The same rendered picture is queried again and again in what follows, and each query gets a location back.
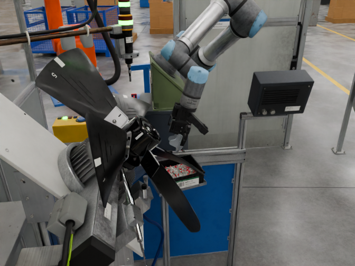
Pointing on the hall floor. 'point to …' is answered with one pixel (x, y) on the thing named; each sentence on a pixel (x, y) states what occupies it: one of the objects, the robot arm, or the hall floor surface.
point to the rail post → (235, 213)
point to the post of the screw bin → (165, 231)
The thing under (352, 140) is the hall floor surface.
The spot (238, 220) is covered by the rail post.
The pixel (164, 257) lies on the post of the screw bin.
